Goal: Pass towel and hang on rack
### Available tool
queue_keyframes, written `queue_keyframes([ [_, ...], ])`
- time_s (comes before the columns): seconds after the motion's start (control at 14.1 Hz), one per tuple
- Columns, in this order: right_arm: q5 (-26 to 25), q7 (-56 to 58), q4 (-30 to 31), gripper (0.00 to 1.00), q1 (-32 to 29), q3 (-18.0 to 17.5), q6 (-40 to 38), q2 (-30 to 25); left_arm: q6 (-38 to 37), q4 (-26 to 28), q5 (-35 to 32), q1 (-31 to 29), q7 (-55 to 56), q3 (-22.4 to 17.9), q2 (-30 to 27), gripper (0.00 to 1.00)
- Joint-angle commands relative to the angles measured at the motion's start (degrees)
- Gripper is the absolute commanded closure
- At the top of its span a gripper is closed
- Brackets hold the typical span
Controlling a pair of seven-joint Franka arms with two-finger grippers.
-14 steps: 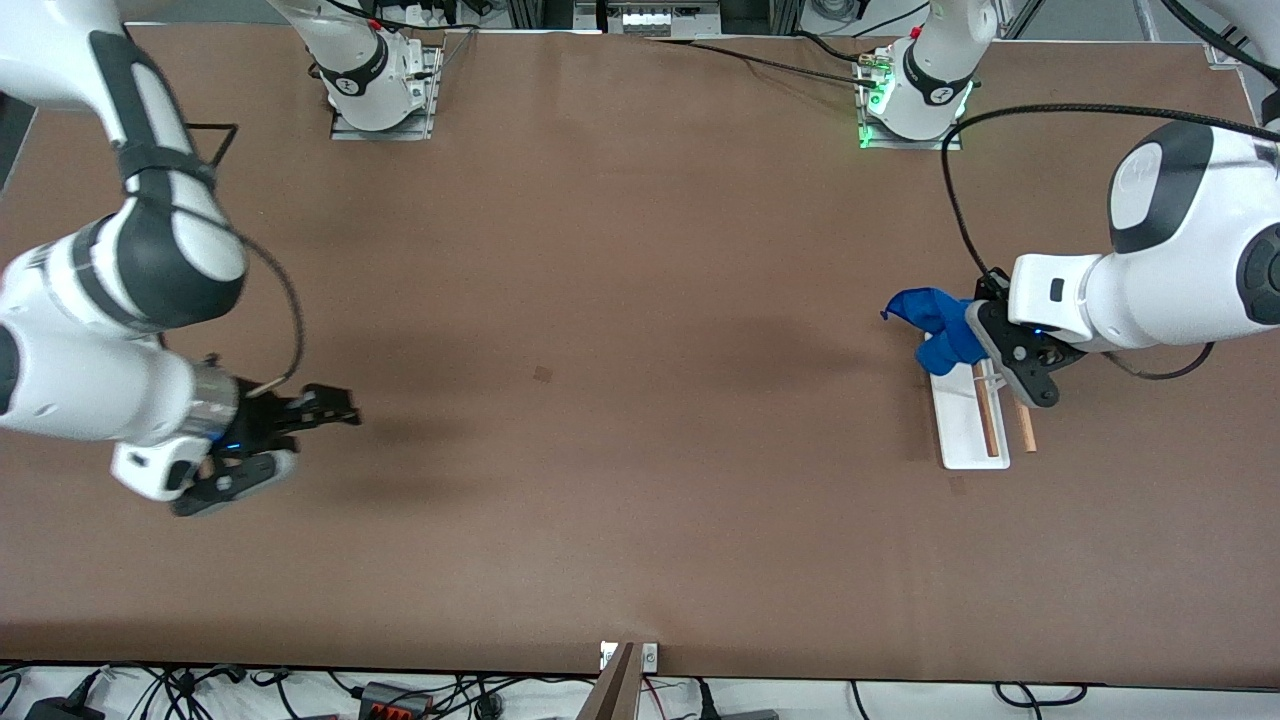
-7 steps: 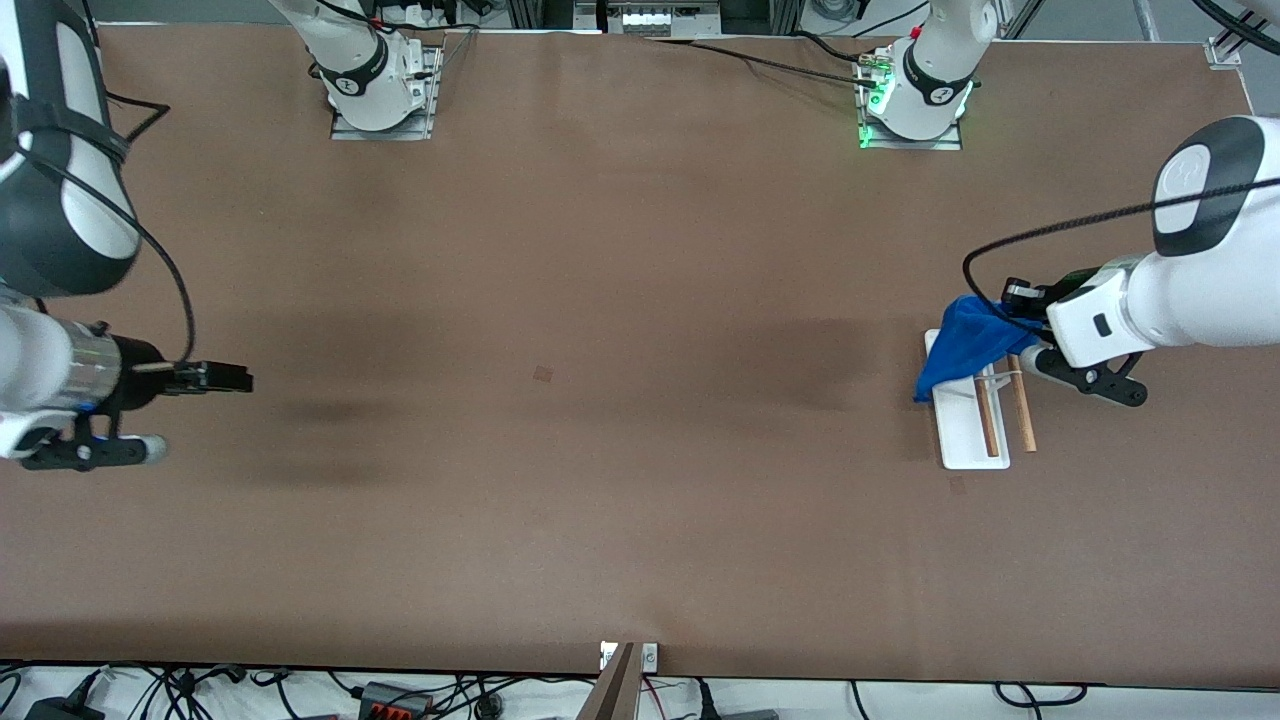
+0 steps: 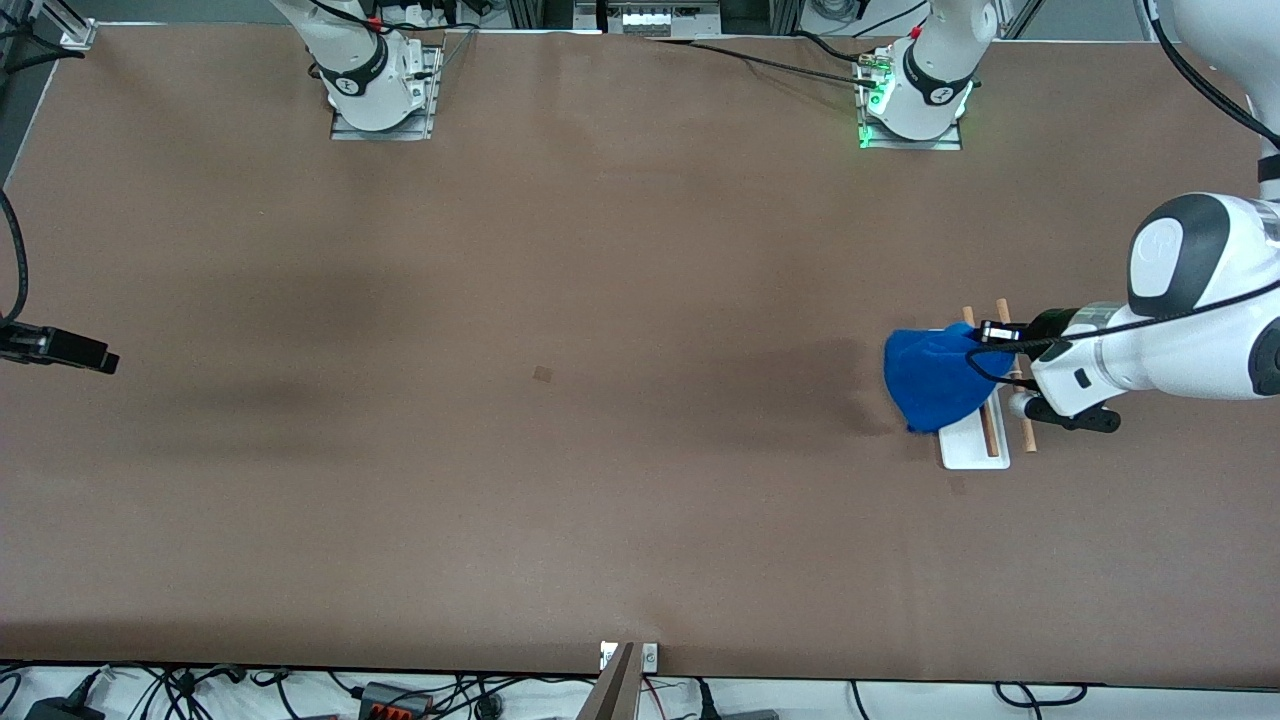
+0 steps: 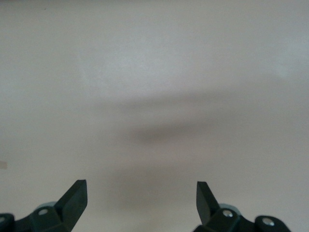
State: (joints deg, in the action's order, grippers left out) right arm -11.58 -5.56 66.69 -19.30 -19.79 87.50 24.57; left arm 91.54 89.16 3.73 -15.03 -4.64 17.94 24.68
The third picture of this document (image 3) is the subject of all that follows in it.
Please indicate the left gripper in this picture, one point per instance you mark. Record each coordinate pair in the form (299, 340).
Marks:
(1045, 325)

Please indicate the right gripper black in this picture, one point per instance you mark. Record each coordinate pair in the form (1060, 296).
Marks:
(60, 347)

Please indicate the blue cloth towel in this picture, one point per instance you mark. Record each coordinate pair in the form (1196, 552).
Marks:
(935, 385)

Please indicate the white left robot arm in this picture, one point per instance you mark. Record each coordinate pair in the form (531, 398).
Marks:
(1190, 350)

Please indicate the white rack with wooden rods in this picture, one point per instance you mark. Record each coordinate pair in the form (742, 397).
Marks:
(975, 450)

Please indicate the black power adapter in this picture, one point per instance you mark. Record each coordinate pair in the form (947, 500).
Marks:
(62, 711)

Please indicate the black plug block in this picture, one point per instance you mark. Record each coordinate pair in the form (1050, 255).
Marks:
(735, 714)

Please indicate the black power strip orange switches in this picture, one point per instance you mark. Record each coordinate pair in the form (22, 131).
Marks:
(395, 705)

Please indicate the grey control box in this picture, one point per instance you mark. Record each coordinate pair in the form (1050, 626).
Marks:
(655, 18)

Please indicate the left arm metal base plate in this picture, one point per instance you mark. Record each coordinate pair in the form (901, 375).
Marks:
(945, 142)

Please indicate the metal corner bracket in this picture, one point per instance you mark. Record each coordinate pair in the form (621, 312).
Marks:
(78, 35)

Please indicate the small metal edge bracket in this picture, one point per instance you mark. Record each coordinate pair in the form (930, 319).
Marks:
(650, 657)

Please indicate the grey camera mount beam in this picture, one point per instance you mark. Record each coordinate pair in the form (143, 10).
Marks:
(610, 695)

